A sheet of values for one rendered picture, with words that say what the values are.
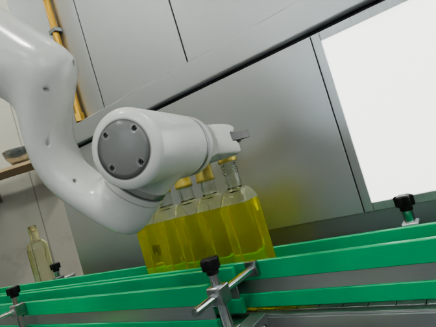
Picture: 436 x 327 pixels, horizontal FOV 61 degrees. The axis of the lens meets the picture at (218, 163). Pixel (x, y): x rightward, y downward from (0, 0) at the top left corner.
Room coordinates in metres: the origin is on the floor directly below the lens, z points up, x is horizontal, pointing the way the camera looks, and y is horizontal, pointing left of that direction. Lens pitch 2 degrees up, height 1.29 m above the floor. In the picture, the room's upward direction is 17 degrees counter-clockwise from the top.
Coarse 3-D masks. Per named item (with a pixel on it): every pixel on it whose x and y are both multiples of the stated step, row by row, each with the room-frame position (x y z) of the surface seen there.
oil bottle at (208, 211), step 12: (216, 192) 0.70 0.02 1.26; (204, 204) 0.69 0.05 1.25; (216, 204) 0.68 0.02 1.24; (204, 216) 0.69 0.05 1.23; (216, 216) 0.68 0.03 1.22; (204, 228) 0.70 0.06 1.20; (216, 228) 0.68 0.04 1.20; (204, 240) 0.70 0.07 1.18; (216, 240) 0.69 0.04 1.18; (228, 240) 0.68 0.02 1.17; (216, 252) 0.69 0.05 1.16; (228, 252) 0.68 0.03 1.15
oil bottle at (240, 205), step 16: (224, 192) 0.67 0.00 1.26; (240, 192) 0.65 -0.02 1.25; (224, 208) 0.67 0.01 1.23; (240, 208) 0.65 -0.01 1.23; (256, 208) 0.67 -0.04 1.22; (240, 224) 0.65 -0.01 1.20; (256, 224) 0.66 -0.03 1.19; (240, 240) 0.66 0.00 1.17; (256, 240) 0.65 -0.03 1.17; (240, 256) 0.67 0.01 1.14; (256, 256) 0.65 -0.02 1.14; (272, 256) 0.68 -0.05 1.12
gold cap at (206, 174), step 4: (208, 164) 0.70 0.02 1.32; (208, 168) 0.70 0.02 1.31; (200, 172) 0.70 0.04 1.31; (204, 172) 0.70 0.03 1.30; (208, 172) 0.70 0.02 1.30; (212, 172) 0.71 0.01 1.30; (196, 176) 0.71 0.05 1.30; (200, 176) 0.70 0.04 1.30; (204, 176) 0.70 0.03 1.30; (208, 176) 0.70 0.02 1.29; (212, 176) 0.70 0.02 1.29; (200, 180) 0.70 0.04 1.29; (204, 180) 0.70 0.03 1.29
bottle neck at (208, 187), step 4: (208, 180) 0.70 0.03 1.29; (212, 180) 0.70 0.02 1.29; (200, 184) 0.70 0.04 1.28; (204, 184) 0.70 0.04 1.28; (208, 184) 0.70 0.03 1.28; (212, 184) 0.70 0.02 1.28; (200, 188) 0.71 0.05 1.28; (204, 188) 0.70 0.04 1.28; (208, 188) 0.70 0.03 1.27; (212, 188) 0.70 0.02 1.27; (204, 192) 0.70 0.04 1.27; (208, 192) 0.70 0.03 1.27; (212, 192) 0.70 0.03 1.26
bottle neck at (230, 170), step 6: (228, 162) 0.67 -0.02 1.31; (234, 162) 0.67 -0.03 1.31; (222, 168) 0.67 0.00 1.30; (228, 168) 0.67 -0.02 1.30; (234, 168) 0.67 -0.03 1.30; (228, 174) 0.67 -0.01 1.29; (234, 174) 0.67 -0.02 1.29; (228, 180) 0.67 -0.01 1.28; (234, 180) 0.67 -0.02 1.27; (240, 180) 0.68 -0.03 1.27; (228, 186) 0.67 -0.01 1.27; (234, 186) 0.67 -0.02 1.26
